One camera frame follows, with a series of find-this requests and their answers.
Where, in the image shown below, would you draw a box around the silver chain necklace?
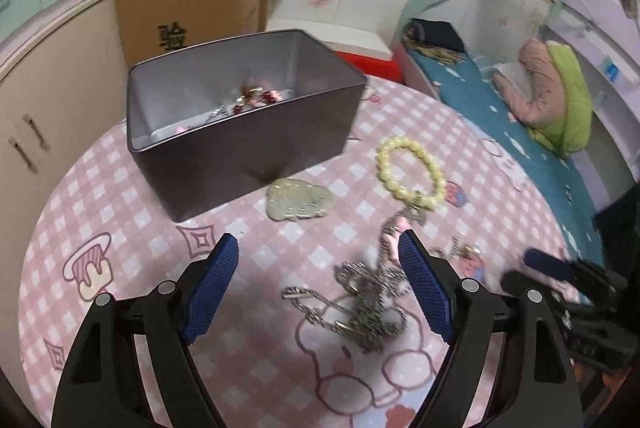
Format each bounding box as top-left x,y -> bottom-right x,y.
282,216 -> 417,354

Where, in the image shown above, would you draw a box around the pink charm silver chain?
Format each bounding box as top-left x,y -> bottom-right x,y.
382,205 -> 484,267

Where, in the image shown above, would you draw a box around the cream pearl bead bracelet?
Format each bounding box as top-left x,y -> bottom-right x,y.
375,135 -> 448,210

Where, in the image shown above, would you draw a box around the pale green jade pendant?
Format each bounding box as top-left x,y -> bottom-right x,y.
266,177 -> 333,222

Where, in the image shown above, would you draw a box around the dark red bead bracelet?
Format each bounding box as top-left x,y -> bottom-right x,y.
232,84 -> 284,114

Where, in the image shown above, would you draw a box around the pink checkered tablecloth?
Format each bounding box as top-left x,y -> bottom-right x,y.
18,79 -> 574,427

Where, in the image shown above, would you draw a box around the pink and green pillow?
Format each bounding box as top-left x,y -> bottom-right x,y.
492,38 -> 593,159

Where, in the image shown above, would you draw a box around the teal patterned bed mattress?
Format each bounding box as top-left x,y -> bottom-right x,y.
408,50 -> 603,263

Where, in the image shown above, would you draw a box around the folded dark clothes on bed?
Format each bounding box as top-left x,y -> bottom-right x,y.
401,18 -> 465,66

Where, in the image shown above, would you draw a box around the red and white bench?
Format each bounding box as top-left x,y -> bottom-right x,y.
298,21 -> 402,83

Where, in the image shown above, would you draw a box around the dark metal tin box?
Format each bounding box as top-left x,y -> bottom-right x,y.
127,29 -> 367,222

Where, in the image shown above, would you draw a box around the beige lower cabinet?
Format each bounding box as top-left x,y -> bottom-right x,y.
0,0 -> 132,259

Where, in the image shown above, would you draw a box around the large cardboard box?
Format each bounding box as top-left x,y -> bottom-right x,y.
112,0 -> 266,70

